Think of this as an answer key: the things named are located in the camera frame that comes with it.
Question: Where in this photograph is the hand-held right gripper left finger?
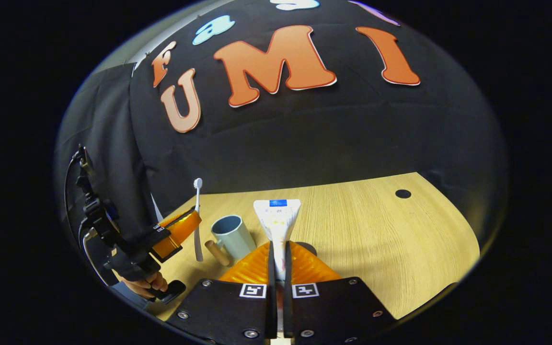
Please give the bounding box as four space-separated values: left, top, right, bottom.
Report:
166 241 276 343

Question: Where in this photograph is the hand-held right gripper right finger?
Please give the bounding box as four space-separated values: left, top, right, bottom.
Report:
283 241 396 343

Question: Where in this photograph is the pale blue cup wooden handle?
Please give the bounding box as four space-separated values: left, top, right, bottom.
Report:
204 215 257 267

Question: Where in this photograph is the white toothpaste tube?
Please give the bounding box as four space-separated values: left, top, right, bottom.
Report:
253 199 301 288

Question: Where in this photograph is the white toothbrush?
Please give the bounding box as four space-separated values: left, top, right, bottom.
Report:
193 178 205 262

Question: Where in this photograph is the black backdrop cloth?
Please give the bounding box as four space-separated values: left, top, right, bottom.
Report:
55 0 509 250

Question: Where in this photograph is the grey cable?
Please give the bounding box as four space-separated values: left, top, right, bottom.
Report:
82 227 119 287

